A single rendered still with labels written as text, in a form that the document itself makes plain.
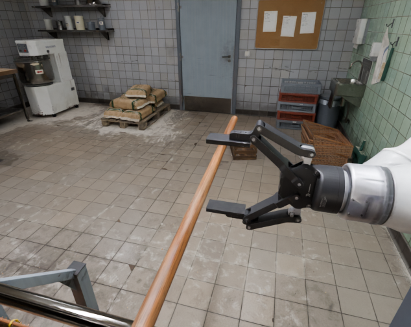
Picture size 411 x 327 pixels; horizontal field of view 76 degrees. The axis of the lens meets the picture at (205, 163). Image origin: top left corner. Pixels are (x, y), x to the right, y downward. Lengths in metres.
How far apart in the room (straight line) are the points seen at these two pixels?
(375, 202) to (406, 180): 0.05
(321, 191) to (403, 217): 0.11
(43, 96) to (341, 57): 5.20
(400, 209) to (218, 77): 4.88
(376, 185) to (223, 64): 4.81
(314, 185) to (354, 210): 0.06
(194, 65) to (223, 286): 4.15
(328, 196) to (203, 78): 4.93
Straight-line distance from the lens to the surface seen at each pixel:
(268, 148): 0.42
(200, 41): 5.22
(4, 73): 5.51
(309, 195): 0.46
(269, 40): 5.03
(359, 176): 0.44
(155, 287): 0.47
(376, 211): 0.45
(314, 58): 5.10
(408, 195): 0.45
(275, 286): 2.03
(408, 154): 0.62
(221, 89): 5.24
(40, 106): 5.79
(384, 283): 2.34
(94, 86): 6.44
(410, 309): 1.24
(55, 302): 0.54
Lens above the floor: 1.57
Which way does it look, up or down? 28 degrees down
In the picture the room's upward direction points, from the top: straight up
